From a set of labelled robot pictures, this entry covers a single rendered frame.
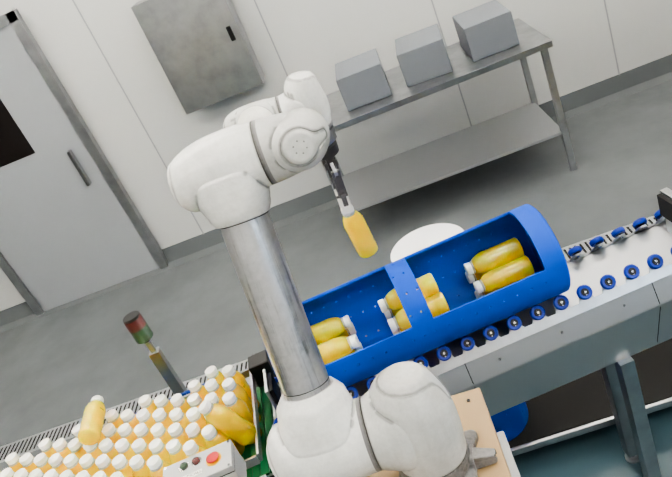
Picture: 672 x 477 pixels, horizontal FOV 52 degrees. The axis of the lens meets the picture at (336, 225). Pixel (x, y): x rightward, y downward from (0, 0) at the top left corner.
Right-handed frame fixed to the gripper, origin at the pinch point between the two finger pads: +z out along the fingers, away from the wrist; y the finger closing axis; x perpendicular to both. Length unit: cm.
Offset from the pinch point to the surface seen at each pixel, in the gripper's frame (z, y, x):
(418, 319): 26.5, -31.0, -5.9
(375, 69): 50, 226, -65
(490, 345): 46, -31, -24
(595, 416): 124, -10, -63
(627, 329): 58, -35, -65
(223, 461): 32, -46, 56
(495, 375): 55, -35, -22
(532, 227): 17, -25, -46
